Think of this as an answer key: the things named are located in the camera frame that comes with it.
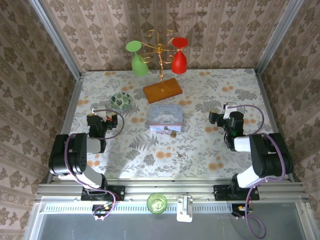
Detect aluminium frame post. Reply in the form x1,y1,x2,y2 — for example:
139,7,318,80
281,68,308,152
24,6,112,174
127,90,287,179
28,0,84,81
254,0,305,76

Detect slotted grey cable duct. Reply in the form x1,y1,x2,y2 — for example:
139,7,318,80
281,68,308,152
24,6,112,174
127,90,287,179
39,202,235,214

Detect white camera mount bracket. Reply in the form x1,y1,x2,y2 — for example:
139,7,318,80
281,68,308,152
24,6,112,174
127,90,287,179
176,195,194,224

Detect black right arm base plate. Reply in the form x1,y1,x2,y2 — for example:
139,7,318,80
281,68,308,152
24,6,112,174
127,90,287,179
213,184,261,202

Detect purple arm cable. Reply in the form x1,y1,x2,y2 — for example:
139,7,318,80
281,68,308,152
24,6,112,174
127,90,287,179
64,108,126,221
231,104,287,239

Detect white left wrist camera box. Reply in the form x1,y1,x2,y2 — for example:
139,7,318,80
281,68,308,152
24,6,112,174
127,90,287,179
91,105,108,119

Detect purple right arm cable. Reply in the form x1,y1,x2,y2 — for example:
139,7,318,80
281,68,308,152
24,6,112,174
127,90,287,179
231,104,287,239

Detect leaf pattern bowl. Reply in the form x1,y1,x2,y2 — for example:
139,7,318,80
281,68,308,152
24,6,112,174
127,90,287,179
109,91,132,112

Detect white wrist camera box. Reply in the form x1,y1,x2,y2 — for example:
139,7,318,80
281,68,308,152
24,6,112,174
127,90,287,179
91,105,108,119
222,101,238,120

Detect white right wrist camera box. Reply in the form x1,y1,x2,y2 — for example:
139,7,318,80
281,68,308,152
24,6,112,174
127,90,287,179
222,101,238,120

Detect blue cartoon tin box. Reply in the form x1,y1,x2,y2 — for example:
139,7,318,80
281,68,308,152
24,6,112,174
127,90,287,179
148,104,185,133

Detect aluminium frame cross rail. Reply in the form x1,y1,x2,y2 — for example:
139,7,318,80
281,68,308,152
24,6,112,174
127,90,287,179
34,177,311,204

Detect green wine glass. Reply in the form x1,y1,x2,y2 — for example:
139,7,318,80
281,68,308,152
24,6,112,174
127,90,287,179
125,39,150,77

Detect aluminium frame side rail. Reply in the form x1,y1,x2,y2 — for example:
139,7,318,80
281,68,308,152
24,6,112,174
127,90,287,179
253,69,296,183
45,71,85,184

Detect gold glass rack wooden base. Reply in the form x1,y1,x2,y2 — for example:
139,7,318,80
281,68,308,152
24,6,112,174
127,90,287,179
137,29,183,105

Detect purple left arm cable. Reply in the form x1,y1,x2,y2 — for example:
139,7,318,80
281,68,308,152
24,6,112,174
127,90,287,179
64,108,126,221

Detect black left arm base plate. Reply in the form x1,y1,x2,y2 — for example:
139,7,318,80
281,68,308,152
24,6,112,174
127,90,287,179
80,185,126,202

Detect red wine glass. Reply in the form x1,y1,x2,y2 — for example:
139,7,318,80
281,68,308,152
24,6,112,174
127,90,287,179
170,37,190,75

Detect green plastic cup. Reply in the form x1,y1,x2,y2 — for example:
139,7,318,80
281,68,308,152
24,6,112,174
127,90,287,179
146,192,168,215

